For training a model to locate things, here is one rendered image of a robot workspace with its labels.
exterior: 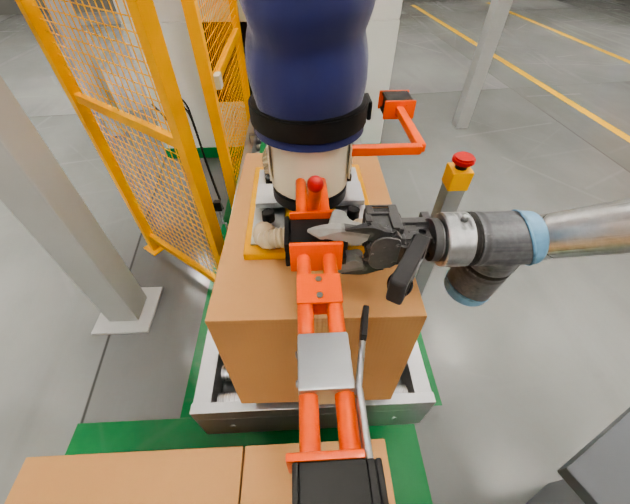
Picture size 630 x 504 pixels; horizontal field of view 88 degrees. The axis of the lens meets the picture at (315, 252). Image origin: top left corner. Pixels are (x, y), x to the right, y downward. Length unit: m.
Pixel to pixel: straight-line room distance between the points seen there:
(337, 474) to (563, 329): 2.00
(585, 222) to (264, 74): 0.57
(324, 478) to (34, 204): 1.42
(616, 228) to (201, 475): 1.05
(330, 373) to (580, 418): 1.73
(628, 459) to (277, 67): 1.07
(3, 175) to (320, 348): 1.32
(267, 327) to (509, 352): 1.58
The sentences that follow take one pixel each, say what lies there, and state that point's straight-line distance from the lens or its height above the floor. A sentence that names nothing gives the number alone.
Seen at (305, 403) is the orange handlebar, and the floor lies 1.22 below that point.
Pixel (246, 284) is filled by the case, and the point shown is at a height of 1.07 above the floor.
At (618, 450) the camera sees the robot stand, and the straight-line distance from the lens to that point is 1.09.
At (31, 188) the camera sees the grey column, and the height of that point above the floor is 0.90.
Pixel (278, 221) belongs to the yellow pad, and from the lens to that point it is 0.73.
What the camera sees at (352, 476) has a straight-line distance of 0.35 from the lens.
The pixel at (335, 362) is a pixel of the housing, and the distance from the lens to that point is 0.39.
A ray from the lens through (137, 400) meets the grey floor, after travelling 1.86.
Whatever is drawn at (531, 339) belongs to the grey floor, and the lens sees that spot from 2.12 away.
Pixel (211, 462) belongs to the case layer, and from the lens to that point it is 1.09.
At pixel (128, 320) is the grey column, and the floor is 0.02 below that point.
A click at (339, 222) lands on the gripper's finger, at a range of 0.50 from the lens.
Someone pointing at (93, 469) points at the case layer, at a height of 0.54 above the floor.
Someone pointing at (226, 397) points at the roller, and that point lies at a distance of 1.12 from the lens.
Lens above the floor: 1.58
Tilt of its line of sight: 47 degrees down
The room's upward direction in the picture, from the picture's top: straight up
